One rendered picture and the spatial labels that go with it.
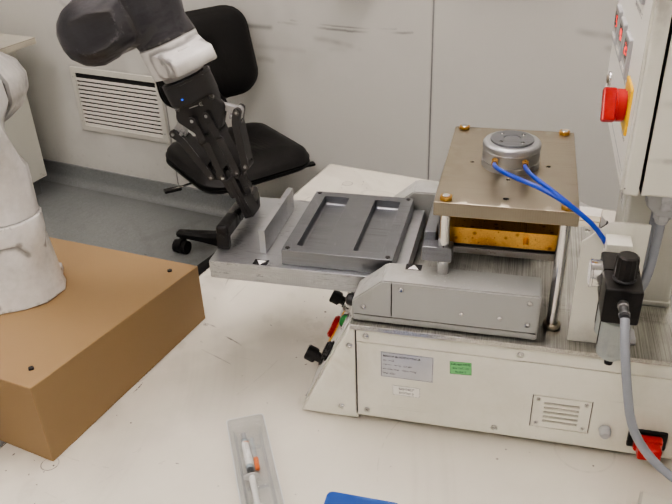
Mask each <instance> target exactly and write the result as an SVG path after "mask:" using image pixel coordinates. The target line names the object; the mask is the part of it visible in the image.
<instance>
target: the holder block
mask: <svg viewBox="0 0 672 504"><path fill-rule="evenodd" d="M413 212H414V199H413V198H401V197H388V196H375V195H362V194H349V193H336V192H323V191H316V193H315V195H314V196H313V198H312V200H311V201H310V203H309V205H308V206H307V208H306V210H305V211H304V213H303V214H302V216H301V218H300V219H299V221H298V223H297V224H296V226H295V228H294V229H293V231H292V233H291V234H290V236H289V238H288V239H287V241H286V243H285V244H284V246H283V248H282V249H281V254H282V264H287V265H297V266H307V267H317V268H327V269H337V270H347V271H357V272H367V273H373V272H375V271H376V270H378V269H379V268H381V267H382V266H384V265H385V264H389V263H396V262H397V259H398V256H399V253H400V250H401V247H402V244H403V241H404V238H405V235H406V232H407V229H408V226H409V223H410V221H411V218H412V215H413Z"/></svg>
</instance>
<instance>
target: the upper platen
mask: <svg viewBox="0 0 672 504"><path fill-rule="evenodd" d="M558 226H559V225H549V224H537V223H525V222H512V221H500V220H488V219H476V218H463V217H451V234H450V241H453V242H454V245H453V252H458V253H469V254H480V255H491V256H502V257H512V258H523V259H534V260H545V261H554V256H555V248H556V241H557V233H558Z"/></svg>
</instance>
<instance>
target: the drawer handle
mask: <svg viewBox="0 0 672 504"><path fill-rule="evenodd" d="M252 194H253V196H254V198H255V200H256V202H257V204H258V206H259V207H260V196H259V192H258V187H257V186H253V191H252ZM243 218H244V215H243V213H242V211H241V209H240V207H239V205H238V203H237V201H236V202H235V203H234V204H233V206H232V207H231V208H230V209H229V211H228V212H227V213H226V214H225V216H224V217H223V218H222V219H221V221H220V222H219V223H218V225H217V226H216V240H217V248H218V249H230V248H231V246H232V245H231V237H230V236H231V235H232V233H233V232H234V231H235V229H236V228H237V226H238V225H239V224H240V222H241V221H242V220H243Z"/></svg>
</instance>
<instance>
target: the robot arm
mask: <svg viewBox="0 0 672 504"><path fill-rule="evenodd" d="M55 1H57V2H58V3H59V4H61V5H62V6H63V7H64V8H63V9H62V11H61V12H60V14H59V17H58V20H57V22H56V36H57V38H58V41H59V43H60V45H61V47H62V49H63V51H64V52H65V53H66V54H67V55H68V57H69V58H70V59H71V60H73V61H76V62H78V63H80V64H82V65H84V66H91V67H97V66H105V65H107V64H109V63H111V62H112V61H114V60H116V59H118V58H119V57H121V56H122V54H124V53H127V52H129V51H132V50H134V49H136V48H137V49H138V50H139V51H140V52H139V54H140V55H141V57H142V59H143V61H144V63H145V65H146V67H147V68H148V70H149V72H150V74H151V76H152V78H153V79H154V81H155V82H159V81H163V82H164V83H165V84H164V85H163V86H162V89H163V90H164V92H165V94H166V96H167V98H168V100H169V102H170V104H171V106H172V107H173V108H174V109H175V111H176V119H177V121H178V122H177V124H176V126H175V128H174V129H173V130H171V131H170V133H169V135H170V137H171V138H173V139H174V140H176V141H177V142H178V143H180V144H181V145H182V147H183V148H184V149H185V150H186V152H187V153H188V154H189V155H190V157H191V158H192V159H193V160H194V162H195V163H196V164H197V166H198V167H199V168H200V169H201V171H202V172H203V173H204V174H205V176H206V177H207V178H208V179H209V180H210V181H214V180H220V181H222V182H223V184H224V186H225V188H226V190H227V192H228V194H229V196H230V197H231V198H232V199H233V198H235V199H236V201H237V203H238V205H239V207H240V209H241V211H242V213H243V215H244V217H245V219H246V218H250V217H254V215H255V214H256V212H257V211H258V210H259V206H258V204H257V202H256V200H255V198H254V196H253V194H252V191H253V185H252V183H251V181H250V179H249V176H248V174H247V170H248V169H249V168H250V167H251V165H252V164H253V163H254V160H253V155H252V151H251V146H250V142H249V137H248V133H247V128H246V124H245V120H244V116H245V109H246V107H245V105H244V104H242V103H240V104H239V105H235V104H231V103H228V102H227V100H226V98H225V97H223V96H222V95H221V93H220V92H219V89H218V85H217V83H216V81H215V79H214V77H213V75H212V72H211V70H210V68H209V66H208V65H206V66H204V65H205V64H207V63H208V62H210V61H212V60H214V59H216V58H217V55H216V53H215V51H214V49H213V47H212V44H210V43H208V42H207V41H205V40H204V39H203V38H202V37H201V36H200V35H199V34H198V33H197V31H196V28H195V26H194V25H193V23H192V22H191V21H190V19H189V18H188V16H187V15H186V14H185V11H184V6H183V2H182V0H55ZM28 88H29V83H28V78H27V72H26V71H25V69H24V68H23V67H22V65H21V64H20V63H19V62H18V60H17V59H16V58H14V57H12V56H10V55H7V54H5V53H3V52H1V51H0V315H1V314H5V313H11V312H17V311H22V310H27V309H30V308H33V307H35V306H38V305H41V304H44V303H47V302H49V301H50V300H51V299H53V298H54V297H56V296H57V295H58V294H60V293H61V292H62V291H64V290H65V288H66V278H65V276H64V275H63V269H64V267H63V265H62V263H59V261H58V259H57V256H56V254H55V251H54V248H53V246H52V243H51V241H50V238H49V235H48V233H47V231H46V227H45V222H44V217H43V213H42V209H41V207H40V206H39V205H38V201H37V197H36V193H35V189H34V185H33V182H32V178H31V174H30V170H29V166H28V163H27V162H26V161H25V160H24V159H23V158H22V157H21V156H19V155H18V153H17V152H16V150H15V148H14V146H13V145H12V143H11V141H10V140H9V138H8V136H7V134H6V132H5V123H4V122H5V121H7V120H8V119H9V118H10V117H12V116H13V115H14V113H15V112H16V111H17V110H18V109H19V108H20V107H21V106H22V104H23V102H24V100H25V97H26V94H27V91H28ZM227 112H228V115H229V119H232V129H233V133H234V137H235V141H236V146H237V148H236V146H235V144H234V142H233V140H232V138H231V136H230V134H229V132H228V126H227V124H226V122H225V120H226V114H227ZM188 129H189V130H190V131H192V132H193V133H195V135H196V137H197V139H198V141H199V143H201V144H202V145H203V147H204V149H205V151H206V152H205V151H204V149H203V148H202V147H201V146H200V144H199V143H198V142H197V140H196V139H195V138H194V137H193V136H192V134H191V133H189V132H188ZM216 140H217V141H216ZM217 142H218V143H217ZM218 144H219V145H218ZM219 146H220V147H219ZM220 148H221V149H220ZM221 150H222V151H221ZM222 152H223V153H222ZM223 154H224V155H223ZM224 156H225V157H224ZM225 158H226V159H225ZM226 160H227V161H226ZM227 162H228V163H227ZM228 164H229V165H228ZM229 166H230V168H231V170H230V168H229ZM232 172H233V173H232Z"/></svg>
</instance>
